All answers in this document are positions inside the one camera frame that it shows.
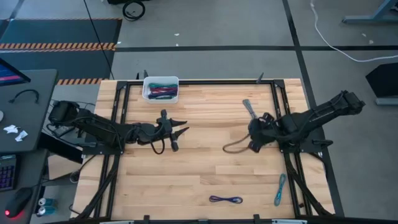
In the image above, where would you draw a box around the blue braided USB-C cable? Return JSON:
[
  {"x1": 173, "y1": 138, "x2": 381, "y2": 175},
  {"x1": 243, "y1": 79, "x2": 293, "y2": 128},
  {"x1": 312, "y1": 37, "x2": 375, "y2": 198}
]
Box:
[{"x1": 148, "y1": 90, "x2": 179, "y2": 100}]

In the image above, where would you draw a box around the grey desk leg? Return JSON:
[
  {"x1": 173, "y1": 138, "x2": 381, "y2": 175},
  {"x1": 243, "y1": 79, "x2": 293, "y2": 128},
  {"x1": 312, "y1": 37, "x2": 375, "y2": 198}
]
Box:
[{"x1": 341, "y1": 0, "x2": 398, "y2": 26}]

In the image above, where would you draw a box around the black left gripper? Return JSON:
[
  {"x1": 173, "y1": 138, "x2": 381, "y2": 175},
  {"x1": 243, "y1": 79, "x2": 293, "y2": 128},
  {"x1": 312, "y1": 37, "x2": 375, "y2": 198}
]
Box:
[{"x1": 154, "y1": 108, "x2": 190, "y2": 153}]

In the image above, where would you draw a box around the brown braided USB-C cable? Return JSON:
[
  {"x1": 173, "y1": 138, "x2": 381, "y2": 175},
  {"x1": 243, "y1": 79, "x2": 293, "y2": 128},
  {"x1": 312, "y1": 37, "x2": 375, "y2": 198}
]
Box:
[{"x1": 221, "y1": 133, "x2": 252, "y2": 154}]

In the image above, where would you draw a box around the dark grey desk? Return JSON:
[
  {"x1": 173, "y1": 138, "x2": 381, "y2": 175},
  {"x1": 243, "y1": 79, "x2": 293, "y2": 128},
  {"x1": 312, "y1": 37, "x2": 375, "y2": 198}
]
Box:
[{"x1": 0, "y1": 68, "x2": 59, "y2": 154}]

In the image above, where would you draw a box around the black computer monitor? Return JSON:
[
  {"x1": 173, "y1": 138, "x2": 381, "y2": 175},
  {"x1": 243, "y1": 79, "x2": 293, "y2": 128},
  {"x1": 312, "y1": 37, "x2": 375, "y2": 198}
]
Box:
[{"x1": 0, "y1": 57, "x2": 32, "y2": 88}]

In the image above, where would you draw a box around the coiled black cable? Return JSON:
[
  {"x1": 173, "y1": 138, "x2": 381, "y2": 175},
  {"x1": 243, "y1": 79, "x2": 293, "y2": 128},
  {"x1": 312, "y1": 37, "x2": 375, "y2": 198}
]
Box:
[{"x1": 121, "y1": 0, "x2": 147, "y2": 22}]

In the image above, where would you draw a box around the white frame bracket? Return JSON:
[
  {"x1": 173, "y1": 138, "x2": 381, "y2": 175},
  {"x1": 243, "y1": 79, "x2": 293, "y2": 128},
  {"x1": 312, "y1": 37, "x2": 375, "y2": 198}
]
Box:
[{"x1": 271, "y1": 218, "x2": 308, "y2": 224}]

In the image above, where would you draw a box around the thin black floor cable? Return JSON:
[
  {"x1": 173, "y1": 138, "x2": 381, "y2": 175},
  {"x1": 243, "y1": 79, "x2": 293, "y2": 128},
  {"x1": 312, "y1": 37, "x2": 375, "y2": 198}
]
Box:
[{"x1": 83, "y1": 0, "x2": 116, "y2": 80}]

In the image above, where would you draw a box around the white floor cable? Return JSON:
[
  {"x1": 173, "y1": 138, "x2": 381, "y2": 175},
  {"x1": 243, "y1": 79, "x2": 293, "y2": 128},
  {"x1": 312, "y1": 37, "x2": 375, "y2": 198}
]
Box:
[{"x1": 308, "y1": 0, "x2": 398, "y2": 63}]

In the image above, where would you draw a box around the black computer mouse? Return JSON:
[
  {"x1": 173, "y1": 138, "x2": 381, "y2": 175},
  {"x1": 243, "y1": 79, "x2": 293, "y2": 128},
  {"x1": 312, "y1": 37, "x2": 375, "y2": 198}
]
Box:
[{"x1": 4, "y1": 187, "x2": 34, "y2": 219}]

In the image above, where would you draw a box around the grey braided USB-C cable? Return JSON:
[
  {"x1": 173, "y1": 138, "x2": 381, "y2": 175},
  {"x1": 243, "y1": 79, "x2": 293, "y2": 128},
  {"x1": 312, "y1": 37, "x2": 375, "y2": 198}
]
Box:
[{"x1": 242, "y1": 98, "x2": 259, "y2": 120}]

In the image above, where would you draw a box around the purple braided USB-C cable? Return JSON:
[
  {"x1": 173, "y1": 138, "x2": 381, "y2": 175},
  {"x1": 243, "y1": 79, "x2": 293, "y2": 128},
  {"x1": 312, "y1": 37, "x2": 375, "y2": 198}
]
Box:
[{"x1": 208, "y1": 195, "x2": 244, "y2": 205}]

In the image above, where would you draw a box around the black floor box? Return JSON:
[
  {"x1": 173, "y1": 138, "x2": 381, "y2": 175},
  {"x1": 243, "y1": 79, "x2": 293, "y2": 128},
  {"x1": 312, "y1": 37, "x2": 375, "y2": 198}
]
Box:
[{"x1": 364, "y1": 62, "x2": 398, "y2": 106}]

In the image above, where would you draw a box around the low dark desk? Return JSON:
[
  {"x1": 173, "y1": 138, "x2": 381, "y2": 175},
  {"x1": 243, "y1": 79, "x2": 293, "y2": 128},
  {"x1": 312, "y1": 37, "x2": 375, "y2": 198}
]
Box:
[{"x1": 0, "y1": 148, "x2": 50, "y2": 224}]

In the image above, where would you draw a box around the blue drink can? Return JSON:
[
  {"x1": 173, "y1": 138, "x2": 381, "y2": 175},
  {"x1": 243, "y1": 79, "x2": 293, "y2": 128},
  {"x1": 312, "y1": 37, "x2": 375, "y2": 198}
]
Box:
[
  {"x1": 37, "y1": 197, "x2": 58, "y2": 207},
  {"x1": 36, "y1": 205, "x2": 58, "y2": 217}
]

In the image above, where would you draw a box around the black curved cable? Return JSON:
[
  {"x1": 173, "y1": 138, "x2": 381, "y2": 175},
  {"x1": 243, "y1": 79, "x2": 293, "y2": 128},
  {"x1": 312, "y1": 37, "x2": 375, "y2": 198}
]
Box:
[{"x1": 8, "y1": 88, "x2": 40, "y2": 105}]

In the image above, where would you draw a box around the black keyboard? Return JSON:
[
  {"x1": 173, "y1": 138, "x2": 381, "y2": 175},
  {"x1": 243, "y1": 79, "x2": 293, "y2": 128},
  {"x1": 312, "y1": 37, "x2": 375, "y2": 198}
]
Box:
[{"x1": 0, "y1": 154, "x2": 17, "y2": 192}]

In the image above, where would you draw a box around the white plastic bin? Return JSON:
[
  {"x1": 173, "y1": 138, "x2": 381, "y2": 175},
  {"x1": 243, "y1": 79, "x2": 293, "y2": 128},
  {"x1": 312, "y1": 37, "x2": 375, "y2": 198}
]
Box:
[{"x1": 141, "y1": 75, "x2": 180, "y2": 105}]

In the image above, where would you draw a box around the crumpled white paper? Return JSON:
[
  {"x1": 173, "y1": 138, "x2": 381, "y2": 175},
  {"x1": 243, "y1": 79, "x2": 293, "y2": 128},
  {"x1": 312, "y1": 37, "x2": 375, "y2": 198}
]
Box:
[
  {"x1": 14, "y1": 130, "x2": 29, "y2": 142},
  {"x1": 2, "y1": 124, "x2": 21, "y2": 135}
]

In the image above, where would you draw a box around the black hazard-striped floor mat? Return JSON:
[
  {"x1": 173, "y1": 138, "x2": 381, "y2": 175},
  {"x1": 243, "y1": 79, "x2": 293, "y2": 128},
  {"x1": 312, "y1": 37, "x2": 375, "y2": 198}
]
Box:
[{"x1": 0, "y1": 17, "x2": 123, "y2": 86}]

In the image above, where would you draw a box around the black aluminium table frame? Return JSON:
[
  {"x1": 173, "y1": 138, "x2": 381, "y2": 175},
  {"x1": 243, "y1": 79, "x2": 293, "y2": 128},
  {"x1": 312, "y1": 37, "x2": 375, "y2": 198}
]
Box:
[{"x1": 73, "y1": 78, "x2": 346, "y2": 224}]

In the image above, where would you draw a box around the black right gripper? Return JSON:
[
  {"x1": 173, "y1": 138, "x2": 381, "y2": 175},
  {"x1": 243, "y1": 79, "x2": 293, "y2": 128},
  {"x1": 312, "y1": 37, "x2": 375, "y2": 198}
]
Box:
[{"x1": 248, "y1": 112, "x2": 280, "y2": 154}]

